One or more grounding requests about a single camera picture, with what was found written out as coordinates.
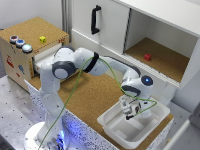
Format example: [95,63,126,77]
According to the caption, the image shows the blue button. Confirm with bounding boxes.
[15,38,26,49]

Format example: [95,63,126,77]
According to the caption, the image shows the yellow block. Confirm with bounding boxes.
[39,35,47,44]

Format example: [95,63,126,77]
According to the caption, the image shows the green button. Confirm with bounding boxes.
[21,43,34,54]

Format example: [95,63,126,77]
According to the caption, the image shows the red button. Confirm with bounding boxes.
[9,34,20,45]

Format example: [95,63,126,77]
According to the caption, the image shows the wooden drawer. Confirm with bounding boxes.
[32,47,69,80]

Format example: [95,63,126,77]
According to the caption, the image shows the black door handle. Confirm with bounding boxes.
[90,4,102,36]

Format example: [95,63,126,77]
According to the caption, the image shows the pink block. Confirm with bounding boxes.
[143,53,152,62]

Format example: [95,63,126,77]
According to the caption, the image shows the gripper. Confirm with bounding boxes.
[120,96,143,116]

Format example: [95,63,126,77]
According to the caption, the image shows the white plastic box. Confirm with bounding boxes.
[96,98,171,150]

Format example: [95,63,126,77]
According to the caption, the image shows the white sliding door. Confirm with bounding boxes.
[72,0,131,55]

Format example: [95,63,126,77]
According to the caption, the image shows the green cable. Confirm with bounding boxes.
[37,55,158,150]

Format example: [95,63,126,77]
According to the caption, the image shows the white cabinet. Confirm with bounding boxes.
[70,0,200,105]

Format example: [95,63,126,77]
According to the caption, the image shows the wooden drawer box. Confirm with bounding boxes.
[0,16,71,92]

